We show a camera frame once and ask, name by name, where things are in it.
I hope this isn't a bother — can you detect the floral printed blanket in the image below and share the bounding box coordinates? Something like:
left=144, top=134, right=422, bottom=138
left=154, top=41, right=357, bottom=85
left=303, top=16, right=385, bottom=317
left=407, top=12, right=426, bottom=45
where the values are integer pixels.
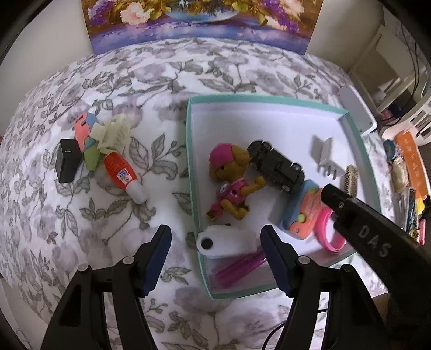
left=0, top=36, right=405, bottom=350

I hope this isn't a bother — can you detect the cream plastic clip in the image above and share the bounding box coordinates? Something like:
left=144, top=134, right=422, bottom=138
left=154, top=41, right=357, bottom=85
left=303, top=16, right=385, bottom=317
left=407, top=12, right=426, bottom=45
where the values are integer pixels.
left=89, top=114, right=132, bottom=157

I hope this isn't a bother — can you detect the small blue round tin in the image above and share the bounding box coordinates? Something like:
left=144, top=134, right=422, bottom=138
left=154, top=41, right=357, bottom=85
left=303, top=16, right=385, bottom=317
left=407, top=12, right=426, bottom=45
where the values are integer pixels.
left=383, top=139, right=399, bottom=160

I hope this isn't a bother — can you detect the pink bracelet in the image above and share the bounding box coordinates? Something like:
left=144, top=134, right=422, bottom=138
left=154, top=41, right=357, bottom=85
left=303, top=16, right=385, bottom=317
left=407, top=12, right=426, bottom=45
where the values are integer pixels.
left=315, top=206, right=347, bottom=254

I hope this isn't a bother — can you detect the salmon and blue small box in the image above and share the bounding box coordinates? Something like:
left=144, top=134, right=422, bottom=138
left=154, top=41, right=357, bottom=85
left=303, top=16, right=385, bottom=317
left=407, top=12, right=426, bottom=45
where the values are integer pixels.
left=73, top=113, right=103, bottom=172

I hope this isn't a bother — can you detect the small beige comb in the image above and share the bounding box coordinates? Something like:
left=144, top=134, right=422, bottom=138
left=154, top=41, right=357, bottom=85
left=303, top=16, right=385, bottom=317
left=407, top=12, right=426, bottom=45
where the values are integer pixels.
left=342, top=164, right=358, bottom=196

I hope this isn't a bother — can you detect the teal box with white inside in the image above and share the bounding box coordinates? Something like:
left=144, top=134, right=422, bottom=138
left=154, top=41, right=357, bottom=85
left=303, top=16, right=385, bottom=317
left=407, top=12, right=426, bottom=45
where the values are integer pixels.
left=185, top=94, right=381, bottom=301

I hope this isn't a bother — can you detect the white plug adapter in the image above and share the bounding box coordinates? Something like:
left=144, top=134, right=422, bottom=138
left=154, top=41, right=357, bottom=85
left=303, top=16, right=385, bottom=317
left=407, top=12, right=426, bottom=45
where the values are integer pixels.
left=310, top=135, right=346, bottom=179

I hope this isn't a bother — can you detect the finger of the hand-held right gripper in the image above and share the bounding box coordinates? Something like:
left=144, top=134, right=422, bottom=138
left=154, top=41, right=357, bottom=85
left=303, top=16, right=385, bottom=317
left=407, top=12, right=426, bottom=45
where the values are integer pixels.
left=321, top=184, right=349, bottom=211

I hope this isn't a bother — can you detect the black toy car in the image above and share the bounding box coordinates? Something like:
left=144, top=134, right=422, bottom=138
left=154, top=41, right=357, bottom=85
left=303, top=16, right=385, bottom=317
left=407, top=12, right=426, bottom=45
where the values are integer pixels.
left=247, top=139, right=305, bottom=194

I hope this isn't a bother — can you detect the thin black cable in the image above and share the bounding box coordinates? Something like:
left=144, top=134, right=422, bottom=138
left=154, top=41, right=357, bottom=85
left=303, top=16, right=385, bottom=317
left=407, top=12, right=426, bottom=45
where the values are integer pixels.
left=399, top=17, right=431, bottom=111

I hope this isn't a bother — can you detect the toy dog with pink helmet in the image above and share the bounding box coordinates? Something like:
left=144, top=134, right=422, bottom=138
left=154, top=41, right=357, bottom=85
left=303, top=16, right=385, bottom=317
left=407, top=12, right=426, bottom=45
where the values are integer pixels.
left=206, top=143, right=266, bottom=223

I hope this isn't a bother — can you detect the white shelf unit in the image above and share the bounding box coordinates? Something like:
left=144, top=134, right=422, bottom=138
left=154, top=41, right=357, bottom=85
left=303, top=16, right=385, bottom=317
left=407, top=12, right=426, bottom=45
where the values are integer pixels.
left=348, top=23, right=431, bottom=115

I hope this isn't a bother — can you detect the white wristband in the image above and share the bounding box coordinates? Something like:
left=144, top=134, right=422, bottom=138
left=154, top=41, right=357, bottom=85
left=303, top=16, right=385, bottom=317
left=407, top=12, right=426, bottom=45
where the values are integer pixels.
left=196, top=225, right=266, bottom=260

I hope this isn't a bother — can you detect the white rectangular device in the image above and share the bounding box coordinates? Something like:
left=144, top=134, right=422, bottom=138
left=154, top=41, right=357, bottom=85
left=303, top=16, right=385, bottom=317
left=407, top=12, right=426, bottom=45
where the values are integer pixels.
left=338, top=84, right=378, bottom=137

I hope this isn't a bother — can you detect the white plastic basket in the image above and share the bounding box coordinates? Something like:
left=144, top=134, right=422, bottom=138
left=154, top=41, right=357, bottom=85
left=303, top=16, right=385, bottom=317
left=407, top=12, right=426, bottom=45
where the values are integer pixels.
left=380, top=94, right=431, bottom=147

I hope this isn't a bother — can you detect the black power adapter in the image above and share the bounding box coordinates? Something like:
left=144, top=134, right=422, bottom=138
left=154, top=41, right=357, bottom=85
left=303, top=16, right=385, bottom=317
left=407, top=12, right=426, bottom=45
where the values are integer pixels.
left=55, top=139, right=83, bottom=184

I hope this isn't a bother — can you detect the pink transparent tube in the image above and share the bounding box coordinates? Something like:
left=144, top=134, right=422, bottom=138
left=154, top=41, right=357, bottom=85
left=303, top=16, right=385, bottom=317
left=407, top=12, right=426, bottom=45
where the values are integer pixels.
left=214, top=252, right=266, bottom=288

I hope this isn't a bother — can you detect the orange packet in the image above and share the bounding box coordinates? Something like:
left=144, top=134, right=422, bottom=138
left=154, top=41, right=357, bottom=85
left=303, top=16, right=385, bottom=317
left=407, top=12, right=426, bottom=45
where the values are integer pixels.
left=394, top=132, right=430, bottom=199

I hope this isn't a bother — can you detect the orange glue bottle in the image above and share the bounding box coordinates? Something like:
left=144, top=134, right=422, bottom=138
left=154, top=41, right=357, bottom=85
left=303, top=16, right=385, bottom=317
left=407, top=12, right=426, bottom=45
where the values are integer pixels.
left=103, top=150, right=149, bottom=204

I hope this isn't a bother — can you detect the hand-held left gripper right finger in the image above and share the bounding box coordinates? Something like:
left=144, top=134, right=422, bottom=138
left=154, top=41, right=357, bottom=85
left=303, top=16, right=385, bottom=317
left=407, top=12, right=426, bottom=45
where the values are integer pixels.
left=261, top=225, right=393, bottom=350

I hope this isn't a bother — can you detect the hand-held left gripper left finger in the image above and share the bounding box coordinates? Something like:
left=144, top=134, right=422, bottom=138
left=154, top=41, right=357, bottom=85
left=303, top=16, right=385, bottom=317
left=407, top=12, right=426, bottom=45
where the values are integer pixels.
left=40, top=224, right=172, bottom=350

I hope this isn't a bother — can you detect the bundle of pens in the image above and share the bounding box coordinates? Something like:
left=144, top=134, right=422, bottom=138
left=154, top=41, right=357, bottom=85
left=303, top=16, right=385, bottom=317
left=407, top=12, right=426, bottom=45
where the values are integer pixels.
left=394, top=187, right=431, bottom=243

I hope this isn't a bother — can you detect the blue and orange plastic toy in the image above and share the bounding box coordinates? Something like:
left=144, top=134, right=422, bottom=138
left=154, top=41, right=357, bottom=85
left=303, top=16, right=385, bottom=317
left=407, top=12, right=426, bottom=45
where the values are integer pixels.
left=278, top=179, right=332, bottom=240

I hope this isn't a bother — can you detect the floral painting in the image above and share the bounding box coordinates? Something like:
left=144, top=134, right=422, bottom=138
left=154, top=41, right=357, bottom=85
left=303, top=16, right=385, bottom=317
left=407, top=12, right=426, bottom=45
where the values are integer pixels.
left=81, top=0, right=324, bottom=56

